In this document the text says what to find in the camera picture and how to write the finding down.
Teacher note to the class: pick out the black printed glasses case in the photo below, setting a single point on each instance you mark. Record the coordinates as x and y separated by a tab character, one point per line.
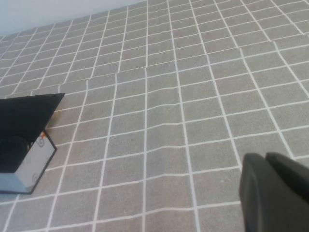
24	111

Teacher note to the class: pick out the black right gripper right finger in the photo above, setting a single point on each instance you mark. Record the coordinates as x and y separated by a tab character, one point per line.
294	193

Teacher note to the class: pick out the grey white-grid tablecloth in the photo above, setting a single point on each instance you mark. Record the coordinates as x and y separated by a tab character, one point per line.
169	108

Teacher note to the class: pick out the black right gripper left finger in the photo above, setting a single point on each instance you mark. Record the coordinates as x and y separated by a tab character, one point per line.
256	193

